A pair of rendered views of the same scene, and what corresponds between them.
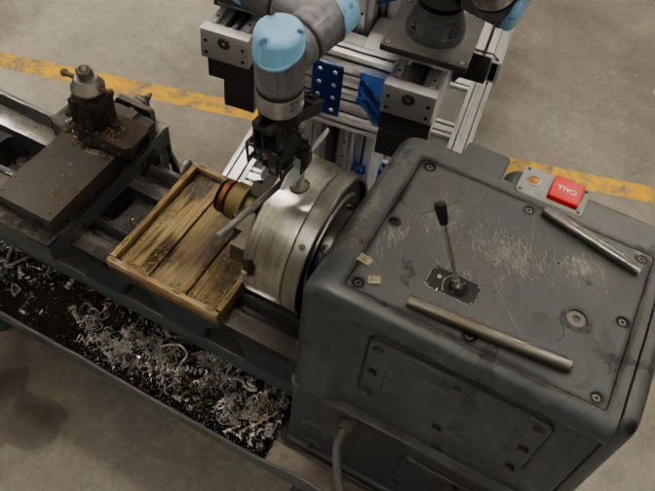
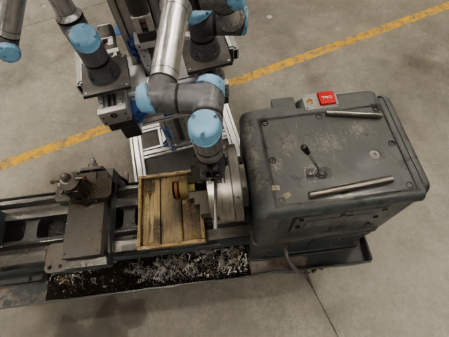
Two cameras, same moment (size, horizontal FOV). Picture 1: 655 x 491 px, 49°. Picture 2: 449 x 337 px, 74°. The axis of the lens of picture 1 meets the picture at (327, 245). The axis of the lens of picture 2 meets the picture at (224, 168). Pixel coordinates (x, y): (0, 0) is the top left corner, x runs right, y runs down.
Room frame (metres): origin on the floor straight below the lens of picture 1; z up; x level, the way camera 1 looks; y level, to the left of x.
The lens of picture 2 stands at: (0.46, 0.22, 2.18)
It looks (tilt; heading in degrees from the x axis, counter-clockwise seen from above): 62 degrees down; 338
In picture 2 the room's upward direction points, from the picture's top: 7 degrees counter-clockwise
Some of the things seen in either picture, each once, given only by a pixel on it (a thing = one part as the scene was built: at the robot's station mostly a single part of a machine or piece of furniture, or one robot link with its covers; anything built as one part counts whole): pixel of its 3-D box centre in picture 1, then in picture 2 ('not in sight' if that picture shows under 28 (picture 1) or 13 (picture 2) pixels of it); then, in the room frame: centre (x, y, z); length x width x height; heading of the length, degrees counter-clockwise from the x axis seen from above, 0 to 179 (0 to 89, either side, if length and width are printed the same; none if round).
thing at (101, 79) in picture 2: not in sight; (100, 66); (1.68, 0.28, 1.21); 0.15 x 0.15 x 0.10
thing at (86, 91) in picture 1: (87, 82); (68, 180); (1.23, 0.60, 1.13); 0.08 x 0.08 x 0.03
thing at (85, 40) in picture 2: not in sight; (87, 44); (1.69, 0.29, 1.33); 0.13 x 0.12 x 0.14; 7
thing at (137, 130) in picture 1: (106, 132); (91, 192); (1.22, 0.57, 0.99); 0.20 x 0.10 x 0.05; 68
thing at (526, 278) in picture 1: (480, 314); (316, 170); (0.80, -0.32, 1.06); 0.59 x 0.48 x 0.39; 68
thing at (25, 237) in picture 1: (68, 167); (82, 218); (1.18, 0.67, 0.90); 0.47 x 0.30 x 0.06; 158
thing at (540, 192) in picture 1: (549, 198); (319, 104); (0.98, -0.42, 1.23); 0.13 x 0.08 x 0.05; 68
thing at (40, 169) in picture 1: (83, 155); (87, 210); (1.17, 0.62, 0.95); 0.43 x 0.17 x 0.05; 158
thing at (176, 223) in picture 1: (206, 238); (170, 208); (1.02, 0.29, 0.89); 0.36 x 0.30 x 0.04; 158
